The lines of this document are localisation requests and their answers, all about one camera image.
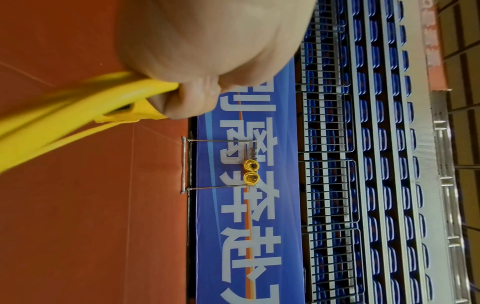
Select metal rack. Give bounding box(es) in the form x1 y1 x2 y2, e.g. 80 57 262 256
179 135 262 196

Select person's left hand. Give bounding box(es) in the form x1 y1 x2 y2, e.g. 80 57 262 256
113 0 320 121

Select blue banner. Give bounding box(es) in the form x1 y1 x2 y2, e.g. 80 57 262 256
190 56 307 304

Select red banner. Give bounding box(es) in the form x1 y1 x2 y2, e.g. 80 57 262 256
419 0 451 93

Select rows of blue seats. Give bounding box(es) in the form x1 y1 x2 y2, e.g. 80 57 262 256
294 0 444 304

